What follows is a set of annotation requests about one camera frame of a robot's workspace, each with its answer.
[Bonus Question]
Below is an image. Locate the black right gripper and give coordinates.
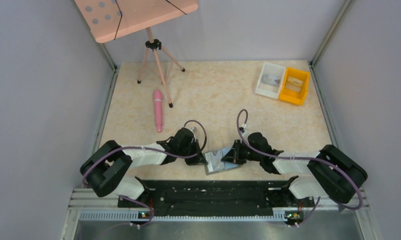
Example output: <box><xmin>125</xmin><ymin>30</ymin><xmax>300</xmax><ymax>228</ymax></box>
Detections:
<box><xmin>221</xmin><ymin>139</ymin><xmax>263</xmax><ymax>165</ymax></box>

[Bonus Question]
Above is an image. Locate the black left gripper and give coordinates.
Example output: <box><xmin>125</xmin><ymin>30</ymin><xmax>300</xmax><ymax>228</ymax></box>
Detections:
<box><xmin>178</xmin><ymin>139</ymin><xmax>208</xmax><ymax>166</ymax></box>

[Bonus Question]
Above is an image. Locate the grey-green leather card holder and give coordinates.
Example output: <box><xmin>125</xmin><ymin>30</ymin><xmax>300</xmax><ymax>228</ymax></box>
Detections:
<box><xmin>205</xmin><ymin>147</ymin><xmax>241</xmax><ymax>176</ymax></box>

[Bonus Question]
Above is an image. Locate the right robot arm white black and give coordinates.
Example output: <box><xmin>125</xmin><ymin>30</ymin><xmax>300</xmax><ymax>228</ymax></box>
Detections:
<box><xmin>221</xmin><ymin>132</ymin><xmax>368</xmax><ymax>206</ymax></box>

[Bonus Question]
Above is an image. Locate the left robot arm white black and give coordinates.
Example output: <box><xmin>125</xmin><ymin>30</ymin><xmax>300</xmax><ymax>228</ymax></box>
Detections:
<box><xmin>79</xmin><ymin>127</ymin><xmax>207</xmax><ymax>207</ymax></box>

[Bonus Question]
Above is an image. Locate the card in white bin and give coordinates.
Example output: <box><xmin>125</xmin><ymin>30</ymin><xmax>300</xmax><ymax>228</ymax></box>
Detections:
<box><xmin>261</xmin><ymin>74</ymin><xmax>281</xmax><ymax>87</ymax></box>

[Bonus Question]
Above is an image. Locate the card in yellow bin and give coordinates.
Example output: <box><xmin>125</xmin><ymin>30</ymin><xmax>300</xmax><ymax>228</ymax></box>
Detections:
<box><xmin>285</xmin><ymin>76</ymin><xmax>304</xmax><ymax>93</ymax></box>

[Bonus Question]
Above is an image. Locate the pink cylindrical bottle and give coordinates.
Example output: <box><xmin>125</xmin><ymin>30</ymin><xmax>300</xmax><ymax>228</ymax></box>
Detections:
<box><xmin>153</xmin><ymin>89</ymin><xmax>163</xmax><ymax>133</ymax></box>

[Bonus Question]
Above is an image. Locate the white plastic bin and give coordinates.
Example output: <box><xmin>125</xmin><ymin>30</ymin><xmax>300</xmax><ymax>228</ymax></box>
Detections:
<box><xmin>254</xmin><ymin>62</ymin><xmax>287</xmax><ymax>99</ymax></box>

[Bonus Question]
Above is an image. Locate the yellow plastic bin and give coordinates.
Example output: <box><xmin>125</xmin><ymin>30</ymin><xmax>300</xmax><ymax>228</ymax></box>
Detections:
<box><xmin>278</xmin><ymin>67</ymin><xmax>310</xmax><ymax>106</ymax></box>

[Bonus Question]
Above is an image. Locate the pink music stand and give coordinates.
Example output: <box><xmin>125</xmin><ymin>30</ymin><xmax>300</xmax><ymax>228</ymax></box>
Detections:
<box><xmin>74</xmin><ymin>0</ymin><xmax>199</xmax><ymax>108</ymax></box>

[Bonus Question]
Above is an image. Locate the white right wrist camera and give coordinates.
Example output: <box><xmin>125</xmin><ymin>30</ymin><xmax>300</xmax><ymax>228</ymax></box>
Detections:
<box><xmin>239</xmin><ymin>123</ymin><xmax>251</xmax><ymax>137</ymax></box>

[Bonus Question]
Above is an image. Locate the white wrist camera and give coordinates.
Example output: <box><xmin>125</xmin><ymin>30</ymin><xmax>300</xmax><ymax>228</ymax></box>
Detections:
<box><xmin>239</xmin><ymin>123</ymin><xmax>251</xmax><ymax>137</ymax></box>
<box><xmin>186</xmin><ymin>126</ymin><xmax>198</xmax><ymax>139</ymax></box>

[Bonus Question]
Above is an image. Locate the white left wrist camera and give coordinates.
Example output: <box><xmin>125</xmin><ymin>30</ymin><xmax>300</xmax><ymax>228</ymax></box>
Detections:
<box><xmin>186</xmin><ymin>126</ymin><xmax>198</xmax><ymax>139</ymax></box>

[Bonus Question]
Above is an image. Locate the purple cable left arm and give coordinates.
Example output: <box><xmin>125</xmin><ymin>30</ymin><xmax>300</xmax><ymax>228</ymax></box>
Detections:
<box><xmin>81</xmin><ymin>119</ymin><xmax>208</xmax><ymax>228</ymax></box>

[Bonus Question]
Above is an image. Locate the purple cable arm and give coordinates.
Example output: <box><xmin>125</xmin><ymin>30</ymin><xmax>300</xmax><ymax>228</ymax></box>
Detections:
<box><xmin>236</xmin><ymin>109</ymin><xmax>365</xmax><ymax>228</ymax></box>
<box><xmin>81</xmin><ymin>119</ymin><xmax>208</xmax><ymax>228</ymax></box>

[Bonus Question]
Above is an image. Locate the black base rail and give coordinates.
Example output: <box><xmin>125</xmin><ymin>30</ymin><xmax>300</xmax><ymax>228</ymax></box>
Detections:
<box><xmin>117</xmin><ymin>180</ymin><xmax>301</xmax><ymax>218</ymax></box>

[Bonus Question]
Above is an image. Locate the aluminium frame rail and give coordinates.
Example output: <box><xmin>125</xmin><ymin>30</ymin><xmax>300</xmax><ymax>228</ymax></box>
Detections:
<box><xmin>67</xmin><ymin>187</ymin><xmax>370</xmax><ymax>223</ymax></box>

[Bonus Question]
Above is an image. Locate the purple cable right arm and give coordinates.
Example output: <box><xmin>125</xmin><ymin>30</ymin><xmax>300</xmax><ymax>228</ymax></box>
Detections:
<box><xmin>236</xmin><ymin>109</ymin><xmax>365</xmax><ymax>228</ymax></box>

